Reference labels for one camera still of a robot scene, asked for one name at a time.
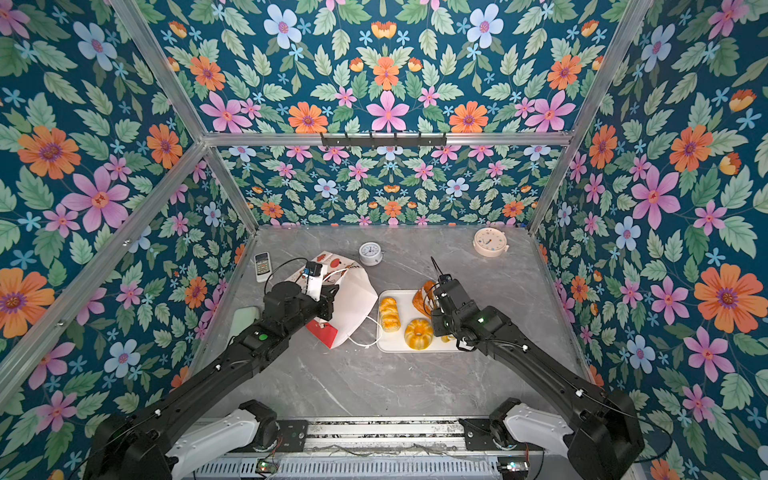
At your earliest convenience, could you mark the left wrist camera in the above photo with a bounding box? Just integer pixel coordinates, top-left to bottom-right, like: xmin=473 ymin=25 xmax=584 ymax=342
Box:
xmin=303 ymin=261 xmax=326 ymax=301

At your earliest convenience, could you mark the black hook rail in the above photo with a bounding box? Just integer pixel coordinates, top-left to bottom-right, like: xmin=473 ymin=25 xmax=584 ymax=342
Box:
xmin=320 ymin=133 xmax=448 ymax=148

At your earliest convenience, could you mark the red white paper bag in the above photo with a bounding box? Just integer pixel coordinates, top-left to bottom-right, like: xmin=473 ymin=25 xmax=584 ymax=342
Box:
xmin=307 ymin=251 xmax=378 ymax=349

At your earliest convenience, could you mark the orange triangular fake pastry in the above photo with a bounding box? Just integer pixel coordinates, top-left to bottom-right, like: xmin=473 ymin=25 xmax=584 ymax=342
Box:
xmin=412 ymin=280 xmax=439 ymax=318

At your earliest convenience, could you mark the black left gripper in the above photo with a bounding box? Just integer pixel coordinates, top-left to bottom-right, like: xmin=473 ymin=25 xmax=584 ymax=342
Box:
xmin=283 ymin=281 xmax=341 ymax=339

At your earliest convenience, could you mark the pink round clock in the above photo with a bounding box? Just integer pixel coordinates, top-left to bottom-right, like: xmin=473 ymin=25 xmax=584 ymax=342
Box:
xmin=472 ymin=227 xmax=509 ymax=258

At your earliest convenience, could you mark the round yellow fake bun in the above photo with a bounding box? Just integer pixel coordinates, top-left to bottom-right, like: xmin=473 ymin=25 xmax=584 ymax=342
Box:
xmin=404 ymin=318 xmax=434 ymax=351

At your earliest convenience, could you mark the green silicone pad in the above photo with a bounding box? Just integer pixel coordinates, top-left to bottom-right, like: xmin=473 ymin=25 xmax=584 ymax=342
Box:
xmin=229 ymin=306 xmax=260 ymax=338

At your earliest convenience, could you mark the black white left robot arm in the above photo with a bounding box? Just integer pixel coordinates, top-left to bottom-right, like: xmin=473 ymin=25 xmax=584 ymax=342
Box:
xmin=83 ymin=281 xmax=339 ymax=479

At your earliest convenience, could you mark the white plastic tray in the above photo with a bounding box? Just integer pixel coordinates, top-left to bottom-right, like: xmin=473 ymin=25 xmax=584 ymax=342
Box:
xmin=377 ymin=289 xmax=458 ymax=354

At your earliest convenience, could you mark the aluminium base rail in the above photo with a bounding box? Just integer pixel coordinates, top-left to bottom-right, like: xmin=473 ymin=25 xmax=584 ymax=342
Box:
xmin=137 ymin=416 xmax=631 ymax=457

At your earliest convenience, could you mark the white remote control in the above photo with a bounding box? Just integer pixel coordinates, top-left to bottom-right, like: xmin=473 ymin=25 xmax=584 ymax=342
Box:
xmin=253 ymin=252 xmax=273 ymax=283

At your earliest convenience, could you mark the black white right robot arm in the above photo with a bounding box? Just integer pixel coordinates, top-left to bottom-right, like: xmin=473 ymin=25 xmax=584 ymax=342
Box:
xmin=431 ymin=274 xmax=645 ymax=479

